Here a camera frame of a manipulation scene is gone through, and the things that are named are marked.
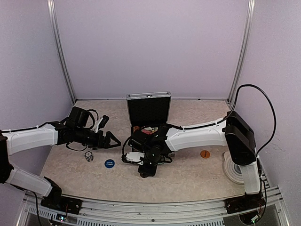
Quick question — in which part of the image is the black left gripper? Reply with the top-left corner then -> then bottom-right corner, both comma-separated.
74,126 -> 121,150

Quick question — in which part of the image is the red playing card deck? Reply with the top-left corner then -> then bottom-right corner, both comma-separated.
142,127 -> 158,135

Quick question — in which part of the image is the aluminium poker chip case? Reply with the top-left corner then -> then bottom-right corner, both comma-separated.
126,91 -> 171,134

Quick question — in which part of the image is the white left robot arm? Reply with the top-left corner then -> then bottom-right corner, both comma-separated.
0,107 -> 121,210

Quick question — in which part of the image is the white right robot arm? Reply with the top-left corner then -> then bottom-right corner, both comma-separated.
121,111 -> 261,209

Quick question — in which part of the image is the blue round button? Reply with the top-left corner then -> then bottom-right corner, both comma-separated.
104,159 -> 115,169

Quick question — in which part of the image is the black white chip stack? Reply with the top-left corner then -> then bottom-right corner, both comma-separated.
84,151 -> 94,162

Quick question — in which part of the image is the red chip row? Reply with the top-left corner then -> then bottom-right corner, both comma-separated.
133,126 -> 141,133

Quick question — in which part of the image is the orange round button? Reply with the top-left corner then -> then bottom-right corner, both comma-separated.
200,150 -> 211,159

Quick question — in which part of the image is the grey striped plate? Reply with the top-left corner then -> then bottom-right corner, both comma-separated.
223,151 -> 244,185

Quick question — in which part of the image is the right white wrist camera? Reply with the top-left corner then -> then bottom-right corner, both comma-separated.
125,152 -> 145,165

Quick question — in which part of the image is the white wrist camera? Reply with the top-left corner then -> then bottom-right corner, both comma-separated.
125,152 -> 145,165
92,115 -> 110,133

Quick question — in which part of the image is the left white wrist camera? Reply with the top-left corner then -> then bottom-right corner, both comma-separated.
92,115 -> 110,133

